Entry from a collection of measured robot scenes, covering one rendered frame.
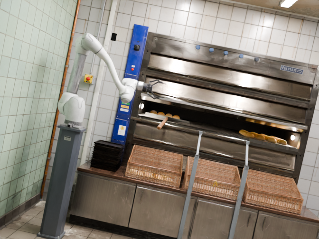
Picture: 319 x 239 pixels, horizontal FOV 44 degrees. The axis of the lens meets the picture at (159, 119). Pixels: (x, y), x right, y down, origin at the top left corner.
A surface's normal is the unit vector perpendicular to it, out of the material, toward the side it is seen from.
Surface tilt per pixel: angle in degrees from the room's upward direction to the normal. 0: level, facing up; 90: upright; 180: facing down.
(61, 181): 90
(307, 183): 90
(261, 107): 70
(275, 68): 91
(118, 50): 90
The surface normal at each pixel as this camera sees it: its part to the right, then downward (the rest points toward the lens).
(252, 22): -0.05, 0.04
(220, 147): 0.02, -0.29
